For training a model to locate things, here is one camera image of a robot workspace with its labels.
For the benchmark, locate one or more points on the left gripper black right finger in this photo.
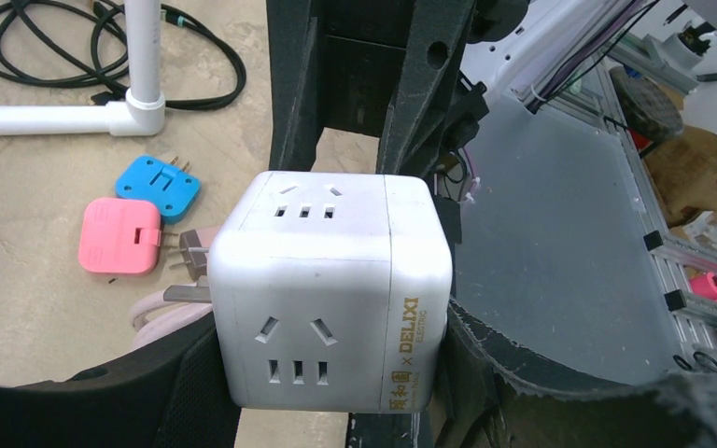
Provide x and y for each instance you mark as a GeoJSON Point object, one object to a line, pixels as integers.
{"type": "Point", "coordinates": [492, 392]}

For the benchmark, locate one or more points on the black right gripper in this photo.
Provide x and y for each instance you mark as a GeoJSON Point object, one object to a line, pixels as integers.
{"type": "Point", "coordinates": [391, 71]}

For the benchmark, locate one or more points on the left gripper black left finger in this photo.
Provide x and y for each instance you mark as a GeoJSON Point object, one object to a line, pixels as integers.
{"type": "Point", "coordinates": [170, 393]}

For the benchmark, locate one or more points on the pink round socket with cord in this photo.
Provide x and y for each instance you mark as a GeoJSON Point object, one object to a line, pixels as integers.
{"type": "Point", "coordinates": [164, 312]}

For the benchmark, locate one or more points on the pink plug adapter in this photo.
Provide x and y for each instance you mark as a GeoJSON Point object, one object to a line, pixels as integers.
{"type": "Point", "coordinates": [120, 237]}

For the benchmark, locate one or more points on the white cube power socket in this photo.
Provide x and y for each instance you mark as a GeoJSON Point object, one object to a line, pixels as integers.
{"type": "Point", "coordinates": [330, 293]}

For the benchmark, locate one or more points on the blue plug adapter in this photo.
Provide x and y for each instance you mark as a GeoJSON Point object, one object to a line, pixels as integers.
{"type": "Point", "coordinates": [169, 187]}

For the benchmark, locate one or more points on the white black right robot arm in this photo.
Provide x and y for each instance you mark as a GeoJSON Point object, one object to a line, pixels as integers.
{"type": "Point", "coordinates": [527, 39]}

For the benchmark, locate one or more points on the cardboard box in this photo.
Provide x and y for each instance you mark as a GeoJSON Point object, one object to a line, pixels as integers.
{"type": "Point", "coordinates": [684, 172]}

